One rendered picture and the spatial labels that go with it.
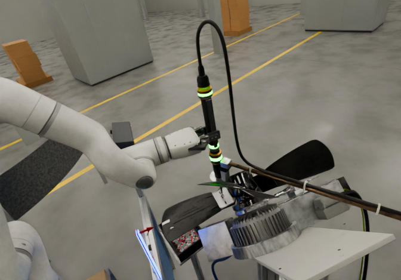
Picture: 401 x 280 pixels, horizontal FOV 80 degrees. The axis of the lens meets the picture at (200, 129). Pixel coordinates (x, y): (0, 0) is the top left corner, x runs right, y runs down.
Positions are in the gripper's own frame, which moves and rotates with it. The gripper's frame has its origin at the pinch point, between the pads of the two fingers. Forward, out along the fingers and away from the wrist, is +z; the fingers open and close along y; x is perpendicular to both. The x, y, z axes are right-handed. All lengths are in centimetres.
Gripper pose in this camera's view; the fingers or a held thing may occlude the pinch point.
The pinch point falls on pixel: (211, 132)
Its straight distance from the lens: 78.6
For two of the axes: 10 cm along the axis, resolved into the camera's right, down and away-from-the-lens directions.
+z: 9.3, -3.2, 2.0
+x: -1.7, -8.3, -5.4
